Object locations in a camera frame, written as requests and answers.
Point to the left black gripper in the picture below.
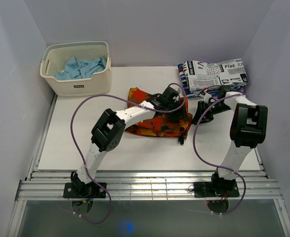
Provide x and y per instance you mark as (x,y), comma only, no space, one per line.
(180,114)

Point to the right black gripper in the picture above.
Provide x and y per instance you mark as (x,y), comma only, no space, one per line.
(201,105)

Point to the orange camouflage trousers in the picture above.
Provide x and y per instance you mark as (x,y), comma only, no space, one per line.
(157,126)

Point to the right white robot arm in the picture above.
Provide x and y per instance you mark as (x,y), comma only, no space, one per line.
(247,130)

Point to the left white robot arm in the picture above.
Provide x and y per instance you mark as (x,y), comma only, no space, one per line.
(108,131)

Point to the purple folded trousers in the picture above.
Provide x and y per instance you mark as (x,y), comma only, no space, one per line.
(241,90)

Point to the blue patterned folded trousers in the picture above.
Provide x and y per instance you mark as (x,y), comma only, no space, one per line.
(183,74)

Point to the newspaper print folded trousers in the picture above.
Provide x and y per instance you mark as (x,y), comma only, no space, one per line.
(214,74)

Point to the light blue cloth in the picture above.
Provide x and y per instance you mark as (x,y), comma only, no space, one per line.
(81,69)

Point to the white perforated plastic basket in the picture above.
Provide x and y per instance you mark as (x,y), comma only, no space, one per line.
(55,58)

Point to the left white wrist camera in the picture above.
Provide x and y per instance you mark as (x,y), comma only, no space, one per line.
(177,89)

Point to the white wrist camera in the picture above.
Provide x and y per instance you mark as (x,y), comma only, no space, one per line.
(206,96)
(177,89)

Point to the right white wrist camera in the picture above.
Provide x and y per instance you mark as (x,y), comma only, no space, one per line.
(206,96)

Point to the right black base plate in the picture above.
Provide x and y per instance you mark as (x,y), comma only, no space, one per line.
(210,190)

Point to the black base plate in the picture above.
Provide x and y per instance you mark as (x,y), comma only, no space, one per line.
(210,190)
(97,189)

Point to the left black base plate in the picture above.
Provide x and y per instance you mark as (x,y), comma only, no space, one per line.
(97,189)

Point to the aluminium rail frame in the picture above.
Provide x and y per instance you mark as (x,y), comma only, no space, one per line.
(149,185)

